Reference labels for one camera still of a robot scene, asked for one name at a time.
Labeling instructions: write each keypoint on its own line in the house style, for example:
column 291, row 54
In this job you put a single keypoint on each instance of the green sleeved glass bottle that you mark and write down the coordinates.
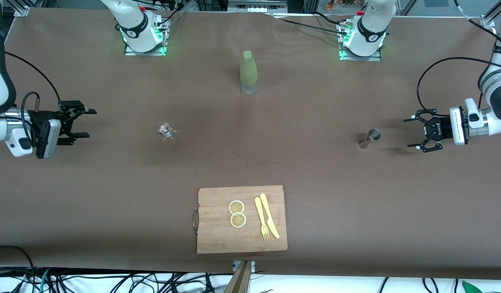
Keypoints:
column 248, row 69

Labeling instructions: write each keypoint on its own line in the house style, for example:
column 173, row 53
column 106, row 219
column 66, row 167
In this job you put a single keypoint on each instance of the clear glass beaker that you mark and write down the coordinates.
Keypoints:
column 165, row 129

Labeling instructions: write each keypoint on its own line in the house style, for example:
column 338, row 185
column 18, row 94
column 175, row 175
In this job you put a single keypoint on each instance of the lemon slice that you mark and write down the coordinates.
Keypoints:
column 238, row 220
column 236, row 206

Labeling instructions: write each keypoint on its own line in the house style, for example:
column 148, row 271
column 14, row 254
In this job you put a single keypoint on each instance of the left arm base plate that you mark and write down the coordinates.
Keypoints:
column 376, row 57

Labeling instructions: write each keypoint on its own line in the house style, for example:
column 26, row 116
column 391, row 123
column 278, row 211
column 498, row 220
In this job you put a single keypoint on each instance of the yellow plastic knife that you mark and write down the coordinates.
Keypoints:
column 269, row 215

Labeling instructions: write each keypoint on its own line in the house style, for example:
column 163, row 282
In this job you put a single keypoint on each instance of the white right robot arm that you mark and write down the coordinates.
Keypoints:
column 134, row 32

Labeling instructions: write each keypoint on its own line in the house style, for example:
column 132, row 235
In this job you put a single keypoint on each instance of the yellow plastic fork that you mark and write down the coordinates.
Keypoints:
column 258, row 209

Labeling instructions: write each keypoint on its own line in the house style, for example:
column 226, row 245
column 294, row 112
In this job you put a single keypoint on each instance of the small metal bracket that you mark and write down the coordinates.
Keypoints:
column 253, row 265

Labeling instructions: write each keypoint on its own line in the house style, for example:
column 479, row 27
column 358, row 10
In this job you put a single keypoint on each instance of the steel double jigger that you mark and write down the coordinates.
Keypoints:
column 373, row 134

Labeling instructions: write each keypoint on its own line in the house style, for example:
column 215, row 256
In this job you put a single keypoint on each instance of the wooden stand post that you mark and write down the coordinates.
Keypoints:
column 240, row 280

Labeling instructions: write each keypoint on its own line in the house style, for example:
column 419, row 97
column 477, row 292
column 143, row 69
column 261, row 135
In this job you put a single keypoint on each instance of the aluminium frame profile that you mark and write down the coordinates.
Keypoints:
column 489, row 18
column 20, row 9

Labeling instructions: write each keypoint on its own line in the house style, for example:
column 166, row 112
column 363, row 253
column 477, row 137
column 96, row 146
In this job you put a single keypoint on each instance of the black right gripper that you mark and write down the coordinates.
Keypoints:
column 42, row 119

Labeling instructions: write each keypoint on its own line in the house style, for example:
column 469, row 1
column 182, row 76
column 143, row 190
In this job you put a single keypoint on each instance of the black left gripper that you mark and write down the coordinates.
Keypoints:
column 438, row 129

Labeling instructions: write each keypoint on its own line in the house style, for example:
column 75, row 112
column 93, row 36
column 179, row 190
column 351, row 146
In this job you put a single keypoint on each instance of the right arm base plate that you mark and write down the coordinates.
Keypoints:
column 130, row 51

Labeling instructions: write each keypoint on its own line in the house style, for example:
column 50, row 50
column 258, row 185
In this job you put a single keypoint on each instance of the wooden cutting board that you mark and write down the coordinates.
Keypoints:
column 218, row 236

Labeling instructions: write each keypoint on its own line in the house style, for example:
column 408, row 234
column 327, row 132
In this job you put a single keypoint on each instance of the grey equipment box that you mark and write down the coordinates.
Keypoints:
column 256, row 6

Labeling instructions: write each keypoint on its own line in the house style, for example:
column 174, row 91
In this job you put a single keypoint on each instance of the green plastic object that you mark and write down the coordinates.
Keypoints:
column 472, row 288

